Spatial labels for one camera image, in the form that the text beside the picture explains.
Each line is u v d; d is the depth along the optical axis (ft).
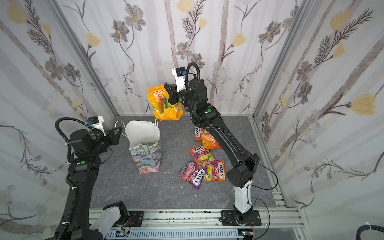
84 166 1.65
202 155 3.13
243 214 2.06
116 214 2.04
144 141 3.23
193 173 2.82
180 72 1.77
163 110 2.34
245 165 1.51
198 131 3.53
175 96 1.94
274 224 2.44
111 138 2.02
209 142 3.31
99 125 2.02
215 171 2.89
